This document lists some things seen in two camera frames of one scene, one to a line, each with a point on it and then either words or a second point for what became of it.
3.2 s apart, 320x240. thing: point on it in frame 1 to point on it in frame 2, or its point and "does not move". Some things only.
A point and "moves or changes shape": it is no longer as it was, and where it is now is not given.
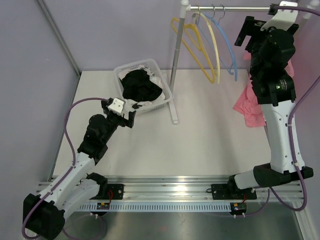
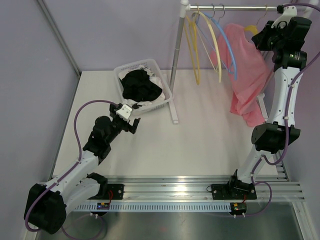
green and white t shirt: (150, 71) does not move
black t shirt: (138, 86) does not move
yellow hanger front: (193, 32) moves or changes shape
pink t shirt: (248, 104) moves or changes shape
